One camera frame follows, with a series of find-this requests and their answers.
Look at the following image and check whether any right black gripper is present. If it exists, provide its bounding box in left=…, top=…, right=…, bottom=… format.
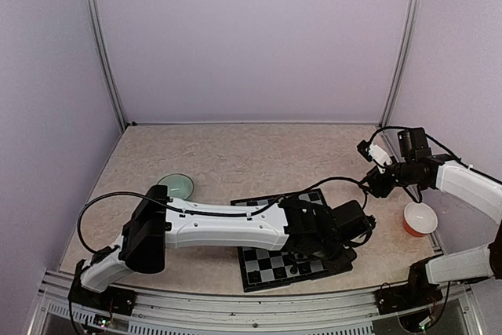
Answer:
left=358, top=158, right=421, bottom=198

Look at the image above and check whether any black grey chess board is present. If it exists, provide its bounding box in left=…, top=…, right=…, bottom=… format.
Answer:
left=238, top=189, right=345, bottom=293

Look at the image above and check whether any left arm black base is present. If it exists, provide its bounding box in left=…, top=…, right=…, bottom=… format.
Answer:
left=67, top=260, right=136, bottom=316

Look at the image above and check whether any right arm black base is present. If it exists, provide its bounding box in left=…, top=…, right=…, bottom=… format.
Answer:
left=374, top=258, right=443, bottom=315

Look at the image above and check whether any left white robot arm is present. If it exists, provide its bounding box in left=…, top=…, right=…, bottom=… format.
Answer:
left=78, top=185, right=376, bottom=308

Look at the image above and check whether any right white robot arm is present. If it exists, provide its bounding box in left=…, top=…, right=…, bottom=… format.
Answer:
left=401, top=128, right=501, bottom=307

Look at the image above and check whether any black chess piece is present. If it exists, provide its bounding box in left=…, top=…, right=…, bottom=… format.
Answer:
left=273, top=268, right=286, bottom=279
left=249, top=271, right=260, bottom=281
left=289, top=264, right=298, bottom=275
left=299, top=263, right=311, bottom=274

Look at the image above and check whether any orange white bowl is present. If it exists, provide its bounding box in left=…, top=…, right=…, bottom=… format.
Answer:
left=403, top=202, right=438, bottom=237

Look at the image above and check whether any green glass bowl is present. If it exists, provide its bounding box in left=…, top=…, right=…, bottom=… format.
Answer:
left=157, top=173, right=195, bottom=200

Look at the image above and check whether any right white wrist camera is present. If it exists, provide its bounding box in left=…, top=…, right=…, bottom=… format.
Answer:
left=357, top=140, right=393, bottom=168

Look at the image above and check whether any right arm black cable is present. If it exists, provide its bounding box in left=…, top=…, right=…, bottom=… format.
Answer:
left=368, top=126, right=478, bottom=205

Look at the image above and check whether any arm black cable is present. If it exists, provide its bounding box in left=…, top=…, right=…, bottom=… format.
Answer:
left=77, top=176, right=369, bottom=256
left=368, top=126, right=478, bottom=205

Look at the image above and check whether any right aluminium frame post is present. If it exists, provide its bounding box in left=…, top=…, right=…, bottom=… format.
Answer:
left=379, top=0, right=420, bottom=126

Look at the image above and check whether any aluminium frame post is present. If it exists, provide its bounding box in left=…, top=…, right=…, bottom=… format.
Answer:
left=379, top=0, right=420, bottom=126
left=85, top=0, right=129, bottom=133

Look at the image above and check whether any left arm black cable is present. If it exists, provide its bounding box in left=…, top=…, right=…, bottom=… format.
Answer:
left=77, top=176, right=369, bottom=256

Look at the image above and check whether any front aluminium rail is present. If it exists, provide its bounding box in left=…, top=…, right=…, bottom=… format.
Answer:
left=24, top=271, right=487, bottom=334

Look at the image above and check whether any left aluminium frame post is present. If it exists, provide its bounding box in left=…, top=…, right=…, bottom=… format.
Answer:
left=85, top=0, right=129, bottom=133

